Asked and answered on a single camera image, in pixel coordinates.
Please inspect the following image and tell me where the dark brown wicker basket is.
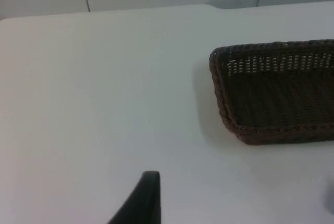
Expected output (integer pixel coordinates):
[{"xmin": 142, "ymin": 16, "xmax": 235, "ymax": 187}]
[{"xmin": 209, "ymin": 39, "xmax": 334, "ymax": 146}]

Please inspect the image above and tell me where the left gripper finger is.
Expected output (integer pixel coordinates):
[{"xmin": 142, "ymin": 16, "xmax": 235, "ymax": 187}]
[{"xmin": 107, "ymin": 171, "xmax": 161, "ymax": 224}]

